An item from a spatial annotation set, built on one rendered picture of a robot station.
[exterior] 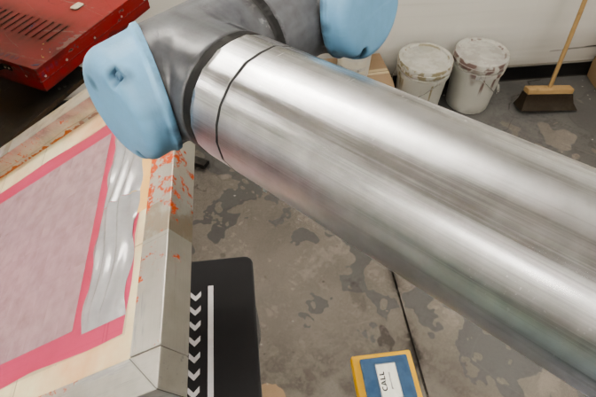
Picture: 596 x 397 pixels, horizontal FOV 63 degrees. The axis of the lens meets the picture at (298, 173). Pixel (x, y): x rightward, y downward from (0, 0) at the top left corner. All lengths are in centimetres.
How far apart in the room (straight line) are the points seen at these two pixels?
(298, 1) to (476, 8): 282
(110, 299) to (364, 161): 45
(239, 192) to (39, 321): 196
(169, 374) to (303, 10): 32
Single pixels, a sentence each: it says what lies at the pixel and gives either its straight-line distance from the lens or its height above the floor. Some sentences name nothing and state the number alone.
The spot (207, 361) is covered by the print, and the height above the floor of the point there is 95.
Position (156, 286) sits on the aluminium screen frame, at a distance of 50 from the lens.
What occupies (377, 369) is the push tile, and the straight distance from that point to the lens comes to 109.
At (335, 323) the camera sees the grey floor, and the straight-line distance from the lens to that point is 219.
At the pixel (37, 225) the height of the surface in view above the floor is 136.
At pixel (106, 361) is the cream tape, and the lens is 58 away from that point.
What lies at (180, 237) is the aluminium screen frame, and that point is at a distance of 54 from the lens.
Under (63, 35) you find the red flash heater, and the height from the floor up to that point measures 110.
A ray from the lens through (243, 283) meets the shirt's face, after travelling 119.
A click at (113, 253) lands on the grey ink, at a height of 147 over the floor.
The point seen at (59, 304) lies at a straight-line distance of 70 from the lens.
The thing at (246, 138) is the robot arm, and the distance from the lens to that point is 23.
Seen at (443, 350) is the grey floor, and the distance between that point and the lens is 222.
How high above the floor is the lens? 198
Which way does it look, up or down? 48 degrees down
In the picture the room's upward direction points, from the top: straight up
